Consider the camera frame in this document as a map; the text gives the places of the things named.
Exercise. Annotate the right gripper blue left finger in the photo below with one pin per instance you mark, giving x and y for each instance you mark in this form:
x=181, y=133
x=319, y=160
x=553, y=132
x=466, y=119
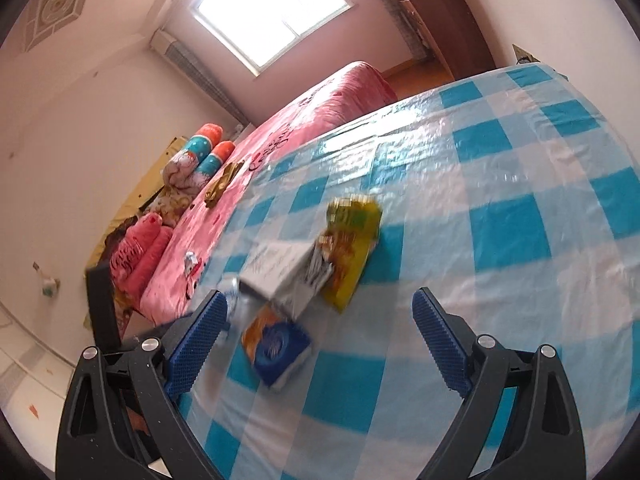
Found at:
x=189, y=340

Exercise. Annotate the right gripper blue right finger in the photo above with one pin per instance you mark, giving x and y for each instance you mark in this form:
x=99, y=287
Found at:
x=447, y=351

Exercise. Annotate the blue orange tissue pack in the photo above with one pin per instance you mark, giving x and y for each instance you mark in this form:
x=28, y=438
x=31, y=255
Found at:
x=275, y=346

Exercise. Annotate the white milk carton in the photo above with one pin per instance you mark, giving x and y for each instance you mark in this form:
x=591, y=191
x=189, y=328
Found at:
x=288, y=274

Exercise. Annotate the yellow snack bag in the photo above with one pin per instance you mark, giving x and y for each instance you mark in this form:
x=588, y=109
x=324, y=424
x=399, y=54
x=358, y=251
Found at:
x=351, y=234

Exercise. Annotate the person's left hand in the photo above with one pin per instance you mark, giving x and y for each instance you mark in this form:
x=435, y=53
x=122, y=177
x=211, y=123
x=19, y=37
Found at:
x=137, y=421

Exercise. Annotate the small snack wrapper on bed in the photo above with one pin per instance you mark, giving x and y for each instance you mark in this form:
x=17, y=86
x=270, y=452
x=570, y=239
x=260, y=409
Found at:
x=191, y=270

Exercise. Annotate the folded pink blanket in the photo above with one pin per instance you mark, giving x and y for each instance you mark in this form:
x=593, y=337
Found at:
x=137, y=256

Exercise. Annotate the dark brown garment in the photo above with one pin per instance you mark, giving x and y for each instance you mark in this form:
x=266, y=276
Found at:
x=113, y=239

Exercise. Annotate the floral pillow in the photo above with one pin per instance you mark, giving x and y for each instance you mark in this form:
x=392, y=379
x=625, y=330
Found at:
x=170, y=204

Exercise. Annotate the white wardrobe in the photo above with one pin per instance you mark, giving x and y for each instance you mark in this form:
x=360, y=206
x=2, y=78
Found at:
x=34, y=383

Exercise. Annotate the olive green cloth on bed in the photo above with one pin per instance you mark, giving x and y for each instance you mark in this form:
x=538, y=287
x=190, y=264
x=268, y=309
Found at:
x=216, y=190

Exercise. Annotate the yellow headboard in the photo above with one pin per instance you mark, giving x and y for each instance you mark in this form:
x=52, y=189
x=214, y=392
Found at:
x=134, y=205

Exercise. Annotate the blue checkered plastic tablecloth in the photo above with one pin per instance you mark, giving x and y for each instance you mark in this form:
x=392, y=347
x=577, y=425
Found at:
x=514, y=200

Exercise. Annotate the pink love you bedspread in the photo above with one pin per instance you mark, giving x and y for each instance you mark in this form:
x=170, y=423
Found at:
x=353, y=91

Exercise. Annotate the grey checked curtain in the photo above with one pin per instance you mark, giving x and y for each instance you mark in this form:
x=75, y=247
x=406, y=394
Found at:
x=177, y=54

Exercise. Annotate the window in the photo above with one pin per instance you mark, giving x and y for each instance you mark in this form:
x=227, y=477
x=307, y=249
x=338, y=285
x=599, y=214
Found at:
x=258, y=32

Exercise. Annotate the brown wooden dresser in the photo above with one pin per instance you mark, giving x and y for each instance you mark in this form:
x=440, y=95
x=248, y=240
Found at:
x=455, y=37

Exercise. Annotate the hanging wall ornament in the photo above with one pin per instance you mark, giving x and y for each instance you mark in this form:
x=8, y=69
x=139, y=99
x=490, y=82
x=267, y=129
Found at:
x=49, y=286

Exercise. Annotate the wall socket plate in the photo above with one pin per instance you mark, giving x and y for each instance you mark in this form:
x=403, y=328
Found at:
x=522, y=56

